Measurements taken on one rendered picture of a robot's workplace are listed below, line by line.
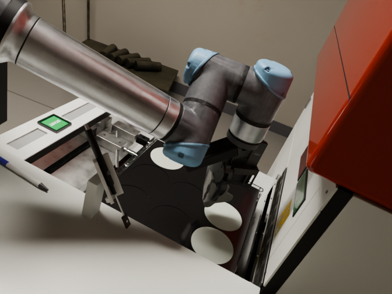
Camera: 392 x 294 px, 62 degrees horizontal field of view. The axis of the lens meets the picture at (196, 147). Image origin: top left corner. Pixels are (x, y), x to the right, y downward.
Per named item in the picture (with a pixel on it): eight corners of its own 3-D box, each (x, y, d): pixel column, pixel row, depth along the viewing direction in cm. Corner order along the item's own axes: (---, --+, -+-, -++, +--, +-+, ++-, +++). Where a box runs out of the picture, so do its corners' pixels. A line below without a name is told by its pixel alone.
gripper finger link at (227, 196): (226, 216, 77) (241, 188, 72) (203, 215, 75) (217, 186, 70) (223, 206, 80) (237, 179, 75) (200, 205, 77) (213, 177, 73)
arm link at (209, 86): (174, 88, 57) (233, 111, 57) (198, 35, 59) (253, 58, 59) (174, 104, 64) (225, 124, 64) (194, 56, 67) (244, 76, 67)
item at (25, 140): (137, 121, 120) (146, 87, 113) (20, 207, 74) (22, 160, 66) (116, 110, 121) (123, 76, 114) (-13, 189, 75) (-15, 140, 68)
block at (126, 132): (139, 139, 100) (140, 130, 99) (133, 143, 97) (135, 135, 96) (116, 128, 101) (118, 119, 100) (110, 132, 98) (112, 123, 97)
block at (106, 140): (125, 150, 94) (127, 142, 92) (119, 155, 91) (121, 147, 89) (101, 137, 95) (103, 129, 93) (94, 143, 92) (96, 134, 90)
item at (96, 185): (118, 217, 62) (132, 164, 55) (106, 230, 58) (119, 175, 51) (90, 202, 62) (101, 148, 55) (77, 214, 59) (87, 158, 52)
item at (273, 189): (269, 198, 103) (283, 175, 98) (238, 319, 66) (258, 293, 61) (265, 195, 103) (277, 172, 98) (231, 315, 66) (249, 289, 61)
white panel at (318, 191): (284, 156, 134) (336, 66, 113) (242, 335, 66) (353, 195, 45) (277, 152, 135) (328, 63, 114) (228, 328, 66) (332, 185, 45)
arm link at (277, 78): (255, 52, 62) (296, 68, 62) (233, 101, 68) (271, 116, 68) (252, 62, 56) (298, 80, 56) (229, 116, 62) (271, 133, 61)
